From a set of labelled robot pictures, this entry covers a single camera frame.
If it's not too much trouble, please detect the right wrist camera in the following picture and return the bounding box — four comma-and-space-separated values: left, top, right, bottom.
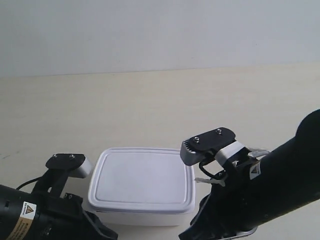
180, 127, 250, 168

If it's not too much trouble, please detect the white lidded plastic container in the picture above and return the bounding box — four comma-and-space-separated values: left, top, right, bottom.
87, 147, 196, 227

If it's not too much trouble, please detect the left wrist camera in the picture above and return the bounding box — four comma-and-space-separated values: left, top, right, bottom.
45, 153, 93, 197

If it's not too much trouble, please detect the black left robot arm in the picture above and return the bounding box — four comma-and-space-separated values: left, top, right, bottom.
0, 185, 118, 240

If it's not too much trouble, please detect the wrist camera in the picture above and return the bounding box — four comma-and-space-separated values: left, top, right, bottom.
180, 127, 250, 168
45, 153, 93, 197

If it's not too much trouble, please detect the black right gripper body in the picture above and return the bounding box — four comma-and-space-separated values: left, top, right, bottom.
178, 159, 259, 240

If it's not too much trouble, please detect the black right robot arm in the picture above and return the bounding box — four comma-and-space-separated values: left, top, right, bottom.
178, 110, 320, 240

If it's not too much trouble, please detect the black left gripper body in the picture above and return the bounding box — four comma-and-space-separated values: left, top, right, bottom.
32, 194, 118, 240

